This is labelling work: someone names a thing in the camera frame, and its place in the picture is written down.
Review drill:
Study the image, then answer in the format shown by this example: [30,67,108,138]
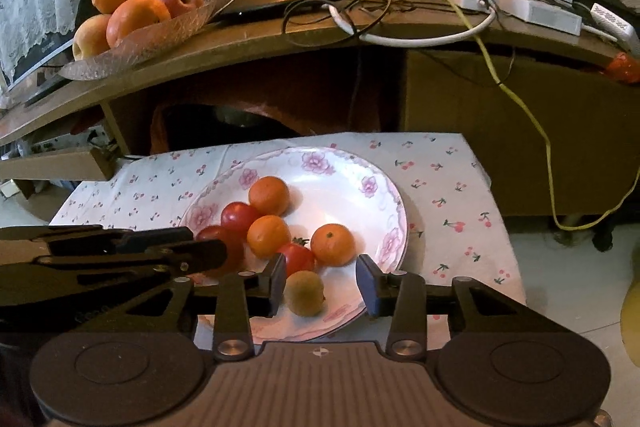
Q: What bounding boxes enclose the small orange with stem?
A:
[310,223,356,268]

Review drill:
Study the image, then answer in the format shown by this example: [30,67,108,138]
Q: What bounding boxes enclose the yellow round thing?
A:
[620,282,640,368]

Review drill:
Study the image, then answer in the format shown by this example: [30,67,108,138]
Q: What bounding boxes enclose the white floral plate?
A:
[177,146,410,344]

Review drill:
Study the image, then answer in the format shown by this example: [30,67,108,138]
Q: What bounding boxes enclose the cherry print tablecloth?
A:
[47,132,527,348]

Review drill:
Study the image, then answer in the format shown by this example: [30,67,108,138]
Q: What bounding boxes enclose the white cable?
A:
[327,2,498,48]

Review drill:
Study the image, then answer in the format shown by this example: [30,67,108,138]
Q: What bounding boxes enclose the red tomato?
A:
[277,241,317,279]
[220,202,261,235]

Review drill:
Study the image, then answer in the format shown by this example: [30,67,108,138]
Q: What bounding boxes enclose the glass fruit tray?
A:
[59,0,217,82]

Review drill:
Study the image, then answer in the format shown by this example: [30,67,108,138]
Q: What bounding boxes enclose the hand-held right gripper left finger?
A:
[117,253,288,362]

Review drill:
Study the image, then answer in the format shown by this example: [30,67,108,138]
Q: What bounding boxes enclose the yellow cable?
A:
[400,0,640,230]

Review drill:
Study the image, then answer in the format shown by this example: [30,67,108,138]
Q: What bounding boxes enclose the white power strip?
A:
[492,0,583,35]

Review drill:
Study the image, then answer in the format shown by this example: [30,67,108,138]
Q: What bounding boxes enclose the white remote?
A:
[590,3,640,52]

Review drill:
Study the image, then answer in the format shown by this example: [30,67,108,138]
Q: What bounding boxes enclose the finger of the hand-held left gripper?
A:
[30,238,229,280]
[0,226,196,258]

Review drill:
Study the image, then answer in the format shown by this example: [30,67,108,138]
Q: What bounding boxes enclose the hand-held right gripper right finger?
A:
[356,254,533,362]

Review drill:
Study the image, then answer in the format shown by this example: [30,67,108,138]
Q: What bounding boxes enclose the red plastic thing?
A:
[605,53,640,84]

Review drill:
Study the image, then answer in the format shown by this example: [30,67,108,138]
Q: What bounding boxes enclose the small green fruit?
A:
[283,270,326,318]

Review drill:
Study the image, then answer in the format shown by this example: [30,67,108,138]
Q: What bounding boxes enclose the yellow apple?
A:
[72,14,113,61]

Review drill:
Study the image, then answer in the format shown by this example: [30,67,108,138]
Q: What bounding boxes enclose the wooden television stand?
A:
[0,0,640,233]

